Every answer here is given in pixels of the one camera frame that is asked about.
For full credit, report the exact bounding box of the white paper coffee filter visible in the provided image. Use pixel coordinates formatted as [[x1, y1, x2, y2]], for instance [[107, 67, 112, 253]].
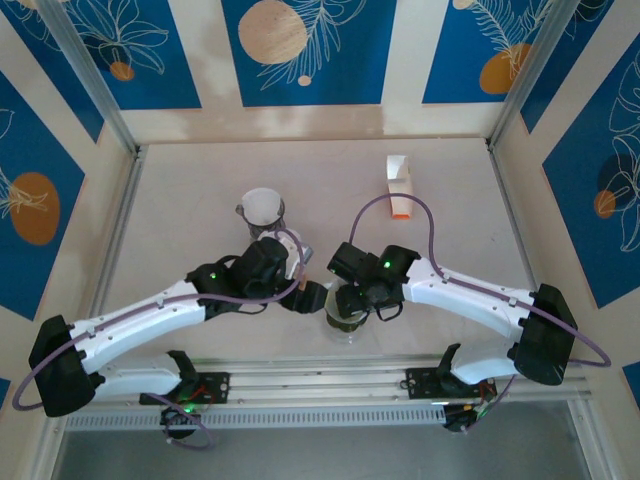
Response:
[[239, 187, 282, 226], [324, 294, 346, 326]]

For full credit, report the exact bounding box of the dark green coffee dripper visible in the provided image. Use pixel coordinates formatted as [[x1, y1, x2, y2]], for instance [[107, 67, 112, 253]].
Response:
[[323, 294, 369, 334]]

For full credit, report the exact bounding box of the grey coffee dripper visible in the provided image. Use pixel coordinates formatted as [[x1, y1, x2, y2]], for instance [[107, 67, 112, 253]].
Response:
[[234, 192, 287, 231]]

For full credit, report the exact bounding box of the orange white filter box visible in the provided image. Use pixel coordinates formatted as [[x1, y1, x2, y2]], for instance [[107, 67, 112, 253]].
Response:
[[384, 153, 416, 222]]

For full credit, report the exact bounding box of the black controller board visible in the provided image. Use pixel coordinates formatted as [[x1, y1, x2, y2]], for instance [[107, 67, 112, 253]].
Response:
[[159, 405, 206, 440], [442, 403, 489, 434]]

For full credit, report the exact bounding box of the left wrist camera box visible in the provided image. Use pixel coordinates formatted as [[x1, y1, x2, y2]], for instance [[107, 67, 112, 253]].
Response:
[[276, 230, 316, 281]]

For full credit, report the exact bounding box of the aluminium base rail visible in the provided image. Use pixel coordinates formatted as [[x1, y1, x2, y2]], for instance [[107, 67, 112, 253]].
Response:
[[42, 354, 594, 414]]

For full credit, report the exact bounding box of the white slotted cable duct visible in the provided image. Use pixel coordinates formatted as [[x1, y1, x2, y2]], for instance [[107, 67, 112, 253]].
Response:
[[64, 404, 446, 432]]

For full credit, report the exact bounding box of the aluminium side rail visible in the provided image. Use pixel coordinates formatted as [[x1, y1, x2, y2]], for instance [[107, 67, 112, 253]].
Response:
[[487, 147, 564, 359], [74, 147, 149, 371]]

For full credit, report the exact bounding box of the aluminium frame post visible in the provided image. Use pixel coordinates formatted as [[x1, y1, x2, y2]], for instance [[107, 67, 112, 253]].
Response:
[[487, 0, 584, 151], [34, 0, 144, 159]]

